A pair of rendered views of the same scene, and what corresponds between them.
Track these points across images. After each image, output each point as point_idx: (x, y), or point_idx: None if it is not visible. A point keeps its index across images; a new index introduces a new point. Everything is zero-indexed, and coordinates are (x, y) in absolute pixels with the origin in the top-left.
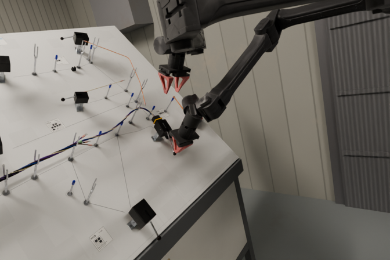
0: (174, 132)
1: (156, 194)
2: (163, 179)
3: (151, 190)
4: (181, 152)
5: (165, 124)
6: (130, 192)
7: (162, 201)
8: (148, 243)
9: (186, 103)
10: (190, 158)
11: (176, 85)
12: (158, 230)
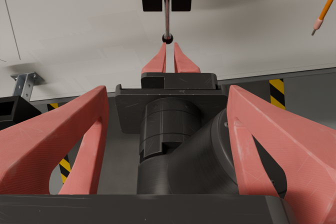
0: (131, 102)
1: (86, 58)
2: (117, 42)
3: (76, 50)
4: (227, 0)
5: None
6: (21, 40)
7: (95, 69)
8: (48, 98)
9: (185, 187)
10: (238, 23)
11: (243, 124)
12: (70, 93)
